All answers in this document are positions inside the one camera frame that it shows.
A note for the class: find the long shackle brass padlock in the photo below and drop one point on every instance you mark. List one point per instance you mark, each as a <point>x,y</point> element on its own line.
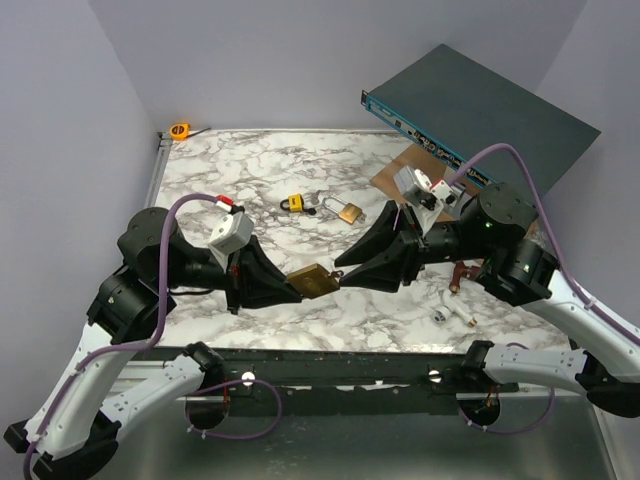
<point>346,211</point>

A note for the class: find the blue network switch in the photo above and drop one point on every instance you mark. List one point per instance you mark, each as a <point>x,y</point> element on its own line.
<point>453,107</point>

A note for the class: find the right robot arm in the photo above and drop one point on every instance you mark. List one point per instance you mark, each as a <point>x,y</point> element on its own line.
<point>492,228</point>

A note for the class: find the wooden board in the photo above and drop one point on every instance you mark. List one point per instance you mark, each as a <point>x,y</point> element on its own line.
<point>416,157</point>

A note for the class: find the small silver ring part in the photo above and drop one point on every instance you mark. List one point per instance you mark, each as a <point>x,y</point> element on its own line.
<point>440,316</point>

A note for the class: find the orange tape measure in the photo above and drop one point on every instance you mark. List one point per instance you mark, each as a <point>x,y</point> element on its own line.
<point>182,131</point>

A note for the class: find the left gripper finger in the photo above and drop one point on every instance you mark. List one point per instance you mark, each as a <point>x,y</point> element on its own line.
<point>261,301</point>
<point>272,280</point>

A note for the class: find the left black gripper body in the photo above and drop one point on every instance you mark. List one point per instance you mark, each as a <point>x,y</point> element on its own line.
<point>241,278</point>

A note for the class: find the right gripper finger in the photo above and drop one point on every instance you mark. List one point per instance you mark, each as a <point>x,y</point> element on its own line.
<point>385,272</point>
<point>379,236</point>

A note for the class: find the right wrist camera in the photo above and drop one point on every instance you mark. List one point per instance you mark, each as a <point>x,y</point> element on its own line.
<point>418,189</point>

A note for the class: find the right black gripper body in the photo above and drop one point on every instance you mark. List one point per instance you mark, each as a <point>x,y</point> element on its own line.
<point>408,222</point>

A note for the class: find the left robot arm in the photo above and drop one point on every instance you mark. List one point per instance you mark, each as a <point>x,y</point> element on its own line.
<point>79,428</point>

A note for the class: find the yellow padlock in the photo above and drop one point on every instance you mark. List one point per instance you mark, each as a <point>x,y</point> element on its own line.
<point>293,204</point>

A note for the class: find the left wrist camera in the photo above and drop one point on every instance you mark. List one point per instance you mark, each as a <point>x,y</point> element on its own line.
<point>234,230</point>

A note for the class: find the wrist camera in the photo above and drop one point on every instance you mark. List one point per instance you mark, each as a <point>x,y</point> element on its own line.
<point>234,230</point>
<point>418,189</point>

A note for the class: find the black mounting rail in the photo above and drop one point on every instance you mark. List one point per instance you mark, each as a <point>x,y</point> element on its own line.
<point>325,383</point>

